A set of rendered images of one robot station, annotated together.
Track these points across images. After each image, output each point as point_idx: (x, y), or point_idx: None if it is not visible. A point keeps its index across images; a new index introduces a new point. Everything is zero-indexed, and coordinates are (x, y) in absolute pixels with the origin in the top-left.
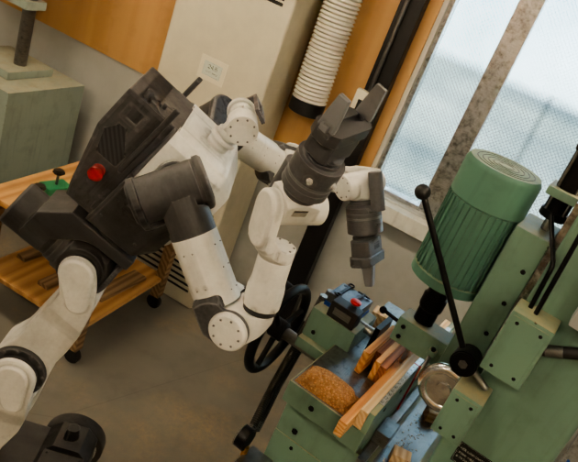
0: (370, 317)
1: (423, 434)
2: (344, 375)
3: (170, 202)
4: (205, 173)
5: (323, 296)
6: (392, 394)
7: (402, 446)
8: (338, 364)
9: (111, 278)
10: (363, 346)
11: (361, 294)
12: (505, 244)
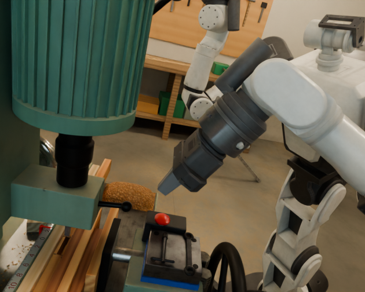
0: (133, 272)
1: None
2: (121, 218)
3: None
4: (265, 38)
5: (203, 252)
6: None
7: (30, 244)
8: (133, 226)
9: (292, 179)
10: (117, 272)
11: (167, 264)
12: None
